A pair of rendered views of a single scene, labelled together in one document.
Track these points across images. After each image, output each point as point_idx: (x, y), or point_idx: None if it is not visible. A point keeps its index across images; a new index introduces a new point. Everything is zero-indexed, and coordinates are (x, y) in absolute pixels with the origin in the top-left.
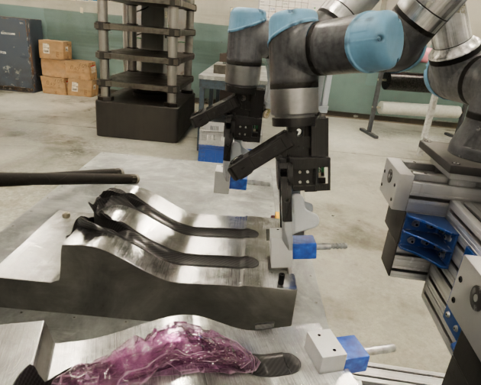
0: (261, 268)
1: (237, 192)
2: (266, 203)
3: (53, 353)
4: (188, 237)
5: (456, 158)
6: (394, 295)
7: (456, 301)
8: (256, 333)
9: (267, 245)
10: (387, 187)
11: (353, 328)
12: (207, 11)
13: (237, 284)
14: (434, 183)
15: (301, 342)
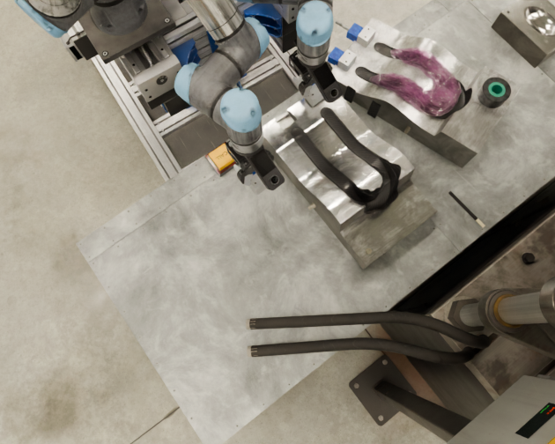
0: (326, 104)
1: (185, 237)
2: (188, 202)
3: (437, 130)
4: (330, 158)
5: (150, 24)
6: (3, 218)
7: (294, 15)
8: (357, 90)
9: (301, 116)
10: (165, 85)
11: (85, 227)
12: None
13: (346, 104)
14: (165, 45)
15: (345, 73)
